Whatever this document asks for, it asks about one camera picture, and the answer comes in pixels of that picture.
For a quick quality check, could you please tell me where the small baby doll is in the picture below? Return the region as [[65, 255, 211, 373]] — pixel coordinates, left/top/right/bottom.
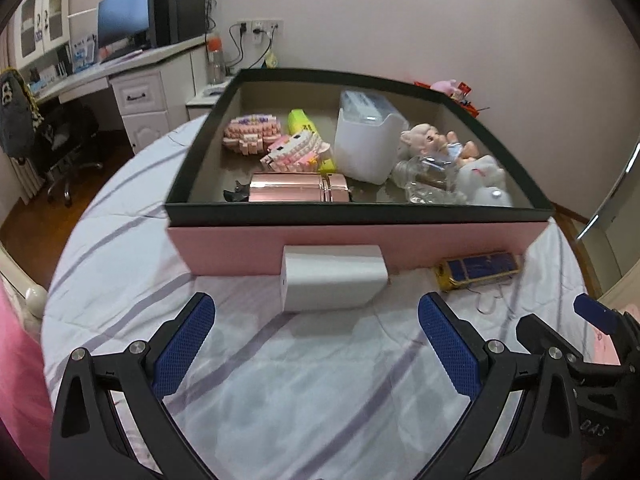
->
[[398, 124, 480, 164]]

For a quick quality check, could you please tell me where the white rectangular charger box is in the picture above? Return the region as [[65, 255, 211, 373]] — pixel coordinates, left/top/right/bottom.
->
[[280, 245, 388, 313]]

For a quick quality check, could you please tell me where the white usb charger cup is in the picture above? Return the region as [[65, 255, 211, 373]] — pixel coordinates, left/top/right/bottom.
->
[[333, 108, 409, 185]]

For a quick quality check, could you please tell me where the black flower hair clip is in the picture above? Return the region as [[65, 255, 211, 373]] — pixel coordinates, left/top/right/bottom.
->
[[224, 181, 250, 203]]

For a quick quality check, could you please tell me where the clear plastic case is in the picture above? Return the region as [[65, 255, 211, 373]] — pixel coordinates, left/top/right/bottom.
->
[[341, 90, 398, 126]]

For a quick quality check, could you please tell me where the yellow highlighter marker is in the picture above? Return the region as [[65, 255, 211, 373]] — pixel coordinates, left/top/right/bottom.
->
[[288, 108, 337, 174]]

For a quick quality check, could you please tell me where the pink bed blanket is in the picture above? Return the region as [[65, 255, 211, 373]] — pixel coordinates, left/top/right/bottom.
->
[[1, 288, 53, 479]]

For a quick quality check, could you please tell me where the blue yellow toy car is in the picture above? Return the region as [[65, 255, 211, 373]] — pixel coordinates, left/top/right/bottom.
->
[[434, 252, 521, 292]]

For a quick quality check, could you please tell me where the white plush figure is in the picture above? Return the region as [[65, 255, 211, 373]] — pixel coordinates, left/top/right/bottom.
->
[[456, 155, 513, 208]]

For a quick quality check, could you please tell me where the striped white table cloth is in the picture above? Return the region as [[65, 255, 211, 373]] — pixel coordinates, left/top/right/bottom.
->
[[40, 114, 601, 480]]

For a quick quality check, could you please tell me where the pink black storage box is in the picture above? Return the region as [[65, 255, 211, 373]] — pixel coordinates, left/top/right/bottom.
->
[[162, 66, 556, 276]]

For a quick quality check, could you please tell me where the red toy crate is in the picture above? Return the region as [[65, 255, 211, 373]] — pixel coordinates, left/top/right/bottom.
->
[[413, 79, 487, 117]]

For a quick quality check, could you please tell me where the pink pig plush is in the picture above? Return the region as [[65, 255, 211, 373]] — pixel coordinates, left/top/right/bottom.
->
[[431, 79, 460, 98]]

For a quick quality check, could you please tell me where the rose gold power bank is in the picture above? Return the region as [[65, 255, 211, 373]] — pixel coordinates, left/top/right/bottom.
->
[[248, 172, 352, 203]]

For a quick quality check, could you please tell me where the black office chair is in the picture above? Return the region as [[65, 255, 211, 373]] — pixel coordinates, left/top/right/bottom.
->
[[30, 103, 104, 208]]

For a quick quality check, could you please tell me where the grey jacket on chair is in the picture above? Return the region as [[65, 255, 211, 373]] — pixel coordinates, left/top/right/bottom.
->
[[0, 68, 41, 159]]

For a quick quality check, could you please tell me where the white low side cabinet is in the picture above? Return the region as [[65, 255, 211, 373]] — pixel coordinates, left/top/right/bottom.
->
[[186, 77, 232, 120]]

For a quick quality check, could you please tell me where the white computer desk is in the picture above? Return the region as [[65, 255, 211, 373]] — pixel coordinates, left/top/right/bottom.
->
[[36, 36, 207, 153]]

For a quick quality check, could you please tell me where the water bottle orange cap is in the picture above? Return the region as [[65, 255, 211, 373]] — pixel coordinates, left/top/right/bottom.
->
[[206, 35, 226, 84]]

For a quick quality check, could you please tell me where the snack bag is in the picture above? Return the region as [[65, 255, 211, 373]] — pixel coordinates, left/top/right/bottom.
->
[[264, 49, 279, 68]]

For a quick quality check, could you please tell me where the black computer monitor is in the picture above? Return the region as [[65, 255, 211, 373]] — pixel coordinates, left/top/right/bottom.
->
[[98, 0, 151, 63]]

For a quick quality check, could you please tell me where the white glass door cabinet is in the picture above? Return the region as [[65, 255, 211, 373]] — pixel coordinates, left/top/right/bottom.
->
[[13, 0, 70, 70]]

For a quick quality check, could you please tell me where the black computer tower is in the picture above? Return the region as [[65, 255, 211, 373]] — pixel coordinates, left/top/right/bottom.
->
[[148, 0, 206, 48]]

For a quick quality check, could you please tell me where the white bed post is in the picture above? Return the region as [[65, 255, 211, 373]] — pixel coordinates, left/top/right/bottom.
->
[[0, 246, 48, 320]]

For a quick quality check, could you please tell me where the white wall socket strip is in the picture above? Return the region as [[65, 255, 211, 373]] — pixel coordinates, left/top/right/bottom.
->
[[238, 18, 284, 36]]

